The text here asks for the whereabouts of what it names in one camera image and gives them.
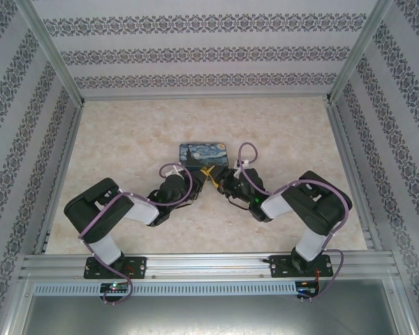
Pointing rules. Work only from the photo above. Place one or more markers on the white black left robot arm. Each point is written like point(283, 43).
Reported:
point(101, 213)

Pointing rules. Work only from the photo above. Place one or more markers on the long aluminium base rail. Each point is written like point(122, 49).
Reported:
point(209, 267)

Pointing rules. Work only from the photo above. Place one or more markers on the controller circuit board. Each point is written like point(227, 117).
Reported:
point(308, 288)
point(115, 287)

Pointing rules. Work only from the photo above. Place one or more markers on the grey sheet metal tray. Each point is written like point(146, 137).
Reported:
point(213, 314)

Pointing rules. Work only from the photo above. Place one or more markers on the aluminium frame post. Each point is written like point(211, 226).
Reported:
point(52, 52)
point(359, 52)

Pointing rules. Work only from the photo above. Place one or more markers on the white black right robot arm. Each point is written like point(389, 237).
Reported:
point(310, 209)

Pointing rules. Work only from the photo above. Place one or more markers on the right controller circuit board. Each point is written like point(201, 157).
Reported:
point(308, 288)

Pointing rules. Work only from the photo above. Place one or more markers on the starry night print tin box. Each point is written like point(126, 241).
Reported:
point(206, 153)

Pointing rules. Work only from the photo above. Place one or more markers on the aluminium side rail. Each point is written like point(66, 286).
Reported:
point(352, 174)
point(61, 174)

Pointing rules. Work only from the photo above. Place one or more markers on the left controller circuit board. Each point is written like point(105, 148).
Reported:
point(115, 287)

